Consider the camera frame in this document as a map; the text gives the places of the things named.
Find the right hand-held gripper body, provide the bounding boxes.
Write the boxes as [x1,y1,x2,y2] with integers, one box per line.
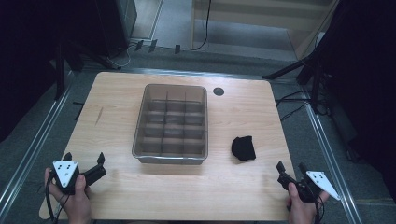
[276,170,341,203]

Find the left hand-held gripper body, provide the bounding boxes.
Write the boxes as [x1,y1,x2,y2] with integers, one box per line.
[50,160,107,196]

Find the black sock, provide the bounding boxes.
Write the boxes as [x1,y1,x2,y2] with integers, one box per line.
[231,134,257,162]

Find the clear divided plastic organizer box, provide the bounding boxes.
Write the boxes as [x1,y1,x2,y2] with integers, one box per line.
[132,83,209,165]

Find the person's left hand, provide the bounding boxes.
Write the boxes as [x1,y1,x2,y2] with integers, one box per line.
[44,167,93,224]

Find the person's right hand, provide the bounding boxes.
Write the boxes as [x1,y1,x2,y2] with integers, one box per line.
[286,182,331,224]

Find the black metal stand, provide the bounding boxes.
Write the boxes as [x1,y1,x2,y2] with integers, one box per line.
[53,38,123,101]

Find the black tripod stand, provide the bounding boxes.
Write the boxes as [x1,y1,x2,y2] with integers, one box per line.
[261,18,334,115]

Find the black cabinet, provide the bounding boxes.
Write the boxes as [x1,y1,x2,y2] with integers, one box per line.
[94,0,138,58]

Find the aluminium floor rail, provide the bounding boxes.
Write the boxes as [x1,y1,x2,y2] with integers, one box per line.
[0,69,76,206]
[303,101,363,224]

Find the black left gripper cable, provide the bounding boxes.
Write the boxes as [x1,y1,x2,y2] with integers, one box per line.
[45,181,71,222]

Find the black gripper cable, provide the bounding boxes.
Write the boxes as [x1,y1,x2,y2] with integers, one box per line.
[312,199,325,224]
[45,181,71,222]

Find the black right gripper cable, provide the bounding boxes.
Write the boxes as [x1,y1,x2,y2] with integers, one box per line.
[312,199,325,224]

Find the black floor cables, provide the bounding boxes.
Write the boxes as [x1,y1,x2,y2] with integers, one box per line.
[275,89,331,123]

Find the white floor cable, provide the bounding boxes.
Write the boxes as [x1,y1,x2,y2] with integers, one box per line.
[106,43,138,68]

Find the black hanging cable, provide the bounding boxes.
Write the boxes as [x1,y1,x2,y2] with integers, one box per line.
[190,0,213,51]

